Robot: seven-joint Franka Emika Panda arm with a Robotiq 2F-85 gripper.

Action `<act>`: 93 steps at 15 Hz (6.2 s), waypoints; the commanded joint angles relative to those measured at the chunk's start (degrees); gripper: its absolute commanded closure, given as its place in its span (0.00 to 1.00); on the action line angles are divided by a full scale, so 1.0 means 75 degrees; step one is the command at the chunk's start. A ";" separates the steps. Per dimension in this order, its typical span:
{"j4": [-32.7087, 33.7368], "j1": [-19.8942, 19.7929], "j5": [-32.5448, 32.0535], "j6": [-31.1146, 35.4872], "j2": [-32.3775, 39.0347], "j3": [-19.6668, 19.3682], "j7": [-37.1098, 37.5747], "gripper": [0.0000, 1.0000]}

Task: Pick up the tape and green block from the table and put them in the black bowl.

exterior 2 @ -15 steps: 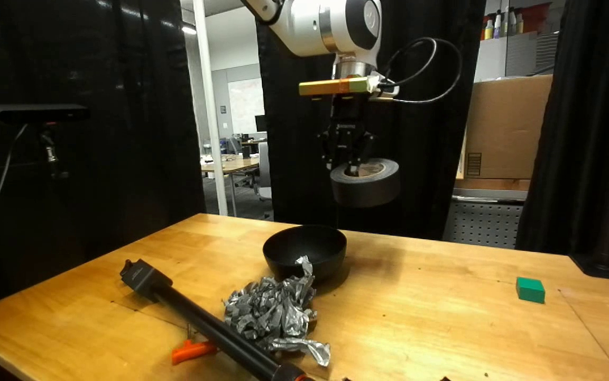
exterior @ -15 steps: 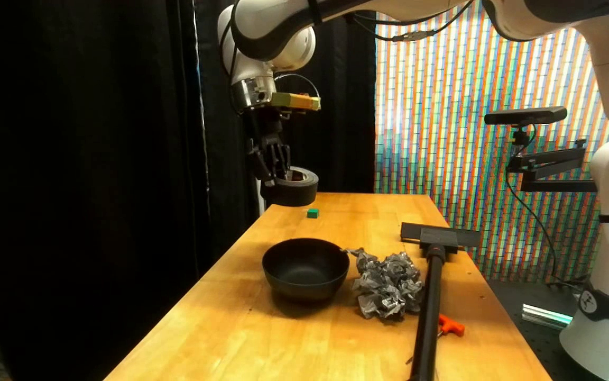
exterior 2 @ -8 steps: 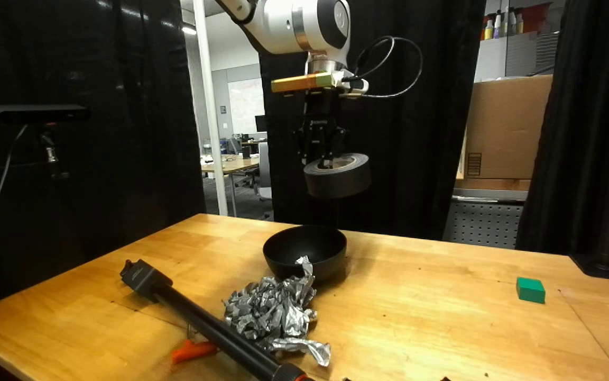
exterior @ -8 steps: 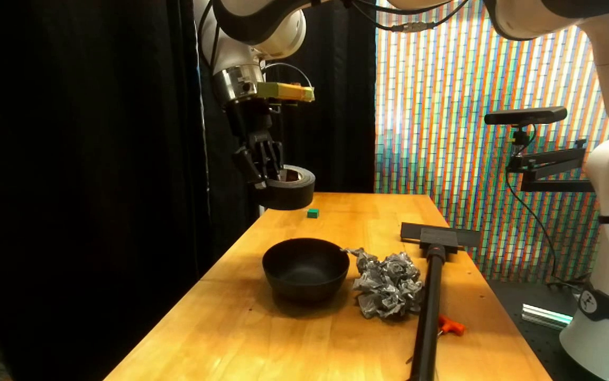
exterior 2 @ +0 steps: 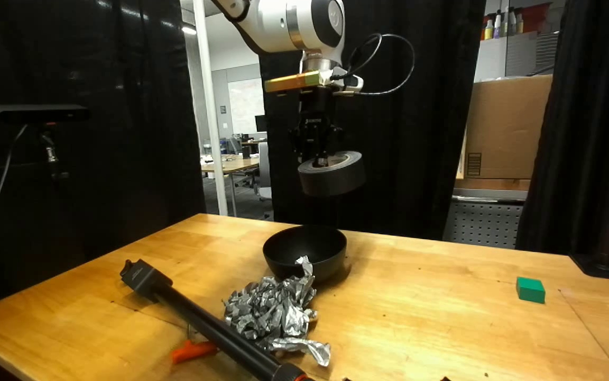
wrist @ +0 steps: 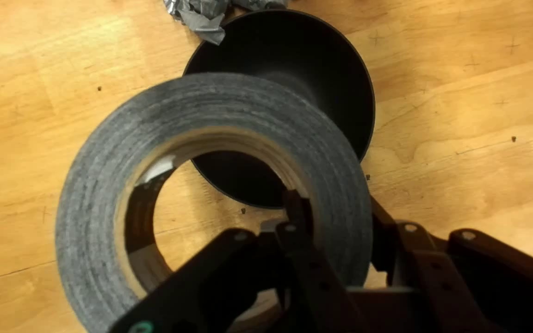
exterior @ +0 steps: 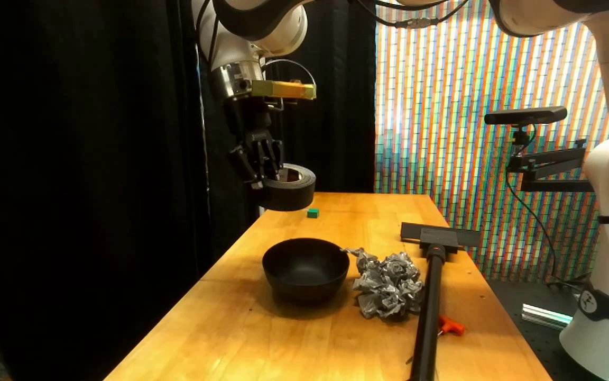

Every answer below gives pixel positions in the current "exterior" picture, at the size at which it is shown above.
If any black stereo camera bar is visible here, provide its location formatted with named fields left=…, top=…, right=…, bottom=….
left=485, top=105, right=569, bottom=126

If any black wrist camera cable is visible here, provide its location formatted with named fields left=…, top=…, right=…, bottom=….
left=265, top=0, right=471, bottom=91

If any black tool with red handle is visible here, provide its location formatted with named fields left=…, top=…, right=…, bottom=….
left=398, top=219, right=482, bottom=381

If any small orange tool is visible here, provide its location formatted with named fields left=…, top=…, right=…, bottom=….
left=438, top=314, right=467, bottom=338

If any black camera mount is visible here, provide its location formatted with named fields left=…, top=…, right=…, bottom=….
left=504, top=125, right=597, bottom=195

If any grey gaffer tape roll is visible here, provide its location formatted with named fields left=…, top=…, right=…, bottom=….
left=258, top=163, right=319, bottom=211

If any yellow green taped wrist camera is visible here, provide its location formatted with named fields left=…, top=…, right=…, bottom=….
left=249, top=78, right=319, bottom=102

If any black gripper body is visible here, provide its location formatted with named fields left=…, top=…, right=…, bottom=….
left=227, top=94, right=279, bottom=154

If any white floor strip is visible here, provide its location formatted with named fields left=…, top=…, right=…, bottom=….
left=520, top=303, right=575, bottom=327

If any crumpled silver foil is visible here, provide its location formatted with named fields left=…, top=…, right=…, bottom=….
left=350, top=245, right=428, bottom=324

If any black bowl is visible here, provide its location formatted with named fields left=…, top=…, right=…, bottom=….
left=260, top=236, right=351, bottom=308

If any striped iridescent backdrop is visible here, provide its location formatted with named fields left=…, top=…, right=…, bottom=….
left=375, top=0, right=609, bottom=284

